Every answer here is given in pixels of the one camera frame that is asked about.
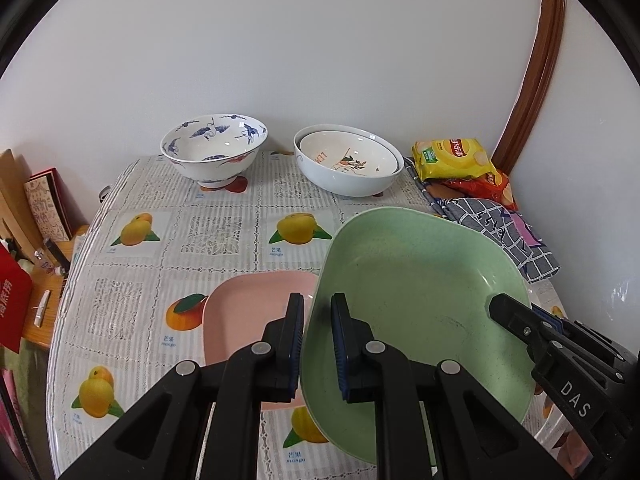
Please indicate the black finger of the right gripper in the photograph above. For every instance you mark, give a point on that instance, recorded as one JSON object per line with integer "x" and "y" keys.
{"x": 522, "y": 322}

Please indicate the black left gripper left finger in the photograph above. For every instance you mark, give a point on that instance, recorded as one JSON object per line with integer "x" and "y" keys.
{"x": 202, "y": 422}

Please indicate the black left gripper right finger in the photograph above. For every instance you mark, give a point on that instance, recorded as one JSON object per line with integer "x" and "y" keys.
{"x": 431, "y": 421}

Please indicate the green square plate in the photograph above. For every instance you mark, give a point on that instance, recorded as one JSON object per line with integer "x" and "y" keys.
{"x": 423, "y": 284}

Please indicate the blue checkered cloth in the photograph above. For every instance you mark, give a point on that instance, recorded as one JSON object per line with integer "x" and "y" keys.
{"x": 508, "y": 229}

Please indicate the red chips bag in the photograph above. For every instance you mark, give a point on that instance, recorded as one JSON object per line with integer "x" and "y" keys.
{"x": 495, "y": 186}

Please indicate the fruit print tablecloth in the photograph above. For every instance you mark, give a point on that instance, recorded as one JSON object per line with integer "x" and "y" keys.
{"x": 133, "y": 304}

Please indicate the pink square plate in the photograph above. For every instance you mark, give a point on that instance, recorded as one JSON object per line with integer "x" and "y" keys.
{"x": 238, "y": 310}

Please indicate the yellow chips bag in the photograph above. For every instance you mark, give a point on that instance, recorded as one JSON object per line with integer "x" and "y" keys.
{"x": 450, "y": 159}

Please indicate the wooden side shelf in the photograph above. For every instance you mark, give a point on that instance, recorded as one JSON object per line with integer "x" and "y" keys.
{"x": 17, "y": 224}

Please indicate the red box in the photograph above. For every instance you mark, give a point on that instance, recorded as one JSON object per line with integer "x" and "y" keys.
{"x": 15, "y": 291}

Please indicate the large white bowl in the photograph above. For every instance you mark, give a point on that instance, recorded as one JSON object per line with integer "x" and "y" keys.
{"x": 344, "y": 184}

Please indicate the patterned red book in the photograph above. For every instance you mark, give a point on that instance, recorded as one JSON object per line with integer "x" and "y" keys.
{"x": 44, "y": 195}

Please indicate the blue crane pattern bowl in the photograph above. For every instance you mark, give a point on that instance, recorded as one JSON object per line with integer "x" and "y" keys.
{"x": 212, "y": 150}

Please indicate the brown wooden door frame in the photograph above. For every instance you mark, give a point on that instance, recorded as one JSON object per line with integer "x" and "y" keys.
{"x": 535, "y": 85}

